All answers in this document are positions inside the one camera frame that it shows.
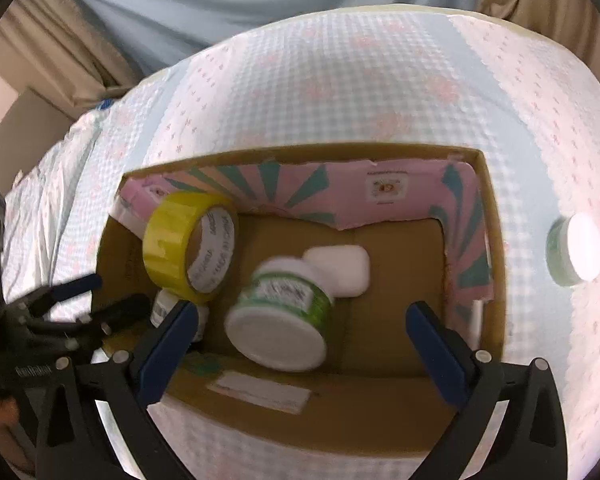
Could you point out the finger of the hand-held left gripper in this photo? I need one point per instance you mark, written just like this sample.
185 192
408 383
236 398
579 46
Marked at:
122 310
65 290

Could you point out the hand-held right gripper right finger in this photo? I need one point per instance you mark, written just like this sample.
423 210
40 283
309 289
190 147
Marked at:
442 360

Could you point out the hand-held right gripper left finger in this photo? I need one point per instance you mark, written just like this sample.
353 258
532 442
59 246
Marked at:
167 355

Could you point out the green jar with white lid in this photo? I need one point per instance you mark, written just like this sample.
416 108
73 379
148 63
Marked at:
275 335
585 247

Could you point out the brown cardboard box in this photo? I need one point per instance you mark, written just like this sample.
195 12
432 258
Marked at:
395 260

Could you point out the small white bottle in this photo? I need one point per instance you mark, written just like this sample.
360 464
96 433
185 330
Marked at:
161 307

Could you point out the yellow tape roll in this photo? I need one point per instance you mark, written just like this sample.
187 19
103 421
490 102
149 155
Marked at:
170 240

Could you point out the white soap bar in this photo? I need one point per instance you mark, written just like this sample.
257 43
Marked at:
347 270

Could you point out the pink striped cardboard liner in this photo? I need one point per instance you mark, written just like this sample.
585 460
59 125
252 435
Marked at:
330 185

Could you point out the beige curtain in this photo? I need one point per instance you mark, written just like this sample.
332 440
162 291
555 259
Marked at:
55 35
540 5

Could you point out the checkered floral bed blanket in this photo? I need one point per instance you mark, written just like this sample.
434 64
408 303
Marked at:
330 85

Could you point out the light blue curtain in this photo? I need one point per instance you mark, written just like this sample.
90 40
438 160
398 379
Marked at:
230 0

